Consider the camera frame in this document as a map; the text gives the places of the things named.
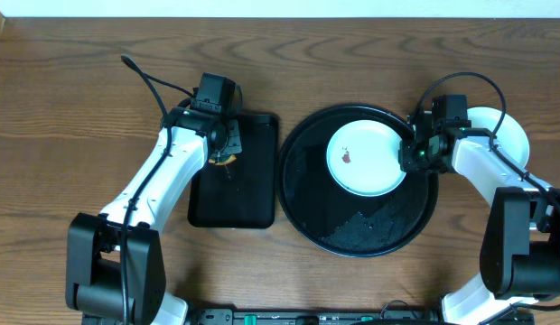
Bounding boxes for yellow sponge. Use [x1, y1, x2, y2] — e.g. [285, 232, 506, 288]
[208, 154, 237, 166]

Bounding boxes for light green plate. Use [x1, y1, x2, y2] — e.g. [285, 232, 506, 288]
[326, 120, 406, 197]
[468, 107, 530, 168]

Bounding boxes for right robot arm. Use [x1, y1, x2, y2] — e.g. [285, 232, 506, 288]
[399, 107, 560, 324]

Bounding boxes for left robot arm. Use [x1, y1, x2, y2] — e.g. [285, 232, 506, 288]
[65, 107, 241, 325]

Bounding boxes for rectangular black tray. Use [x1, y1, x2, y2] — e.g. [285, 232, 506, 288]
[188, 115, 278, 228]

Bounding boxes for round black tray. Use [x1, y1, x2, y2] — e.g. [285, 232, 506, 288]
[276, 104, 439, 257]

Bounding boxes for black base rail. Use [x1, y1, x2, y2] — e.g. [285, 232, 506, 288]
[184, 306, 444, 325]

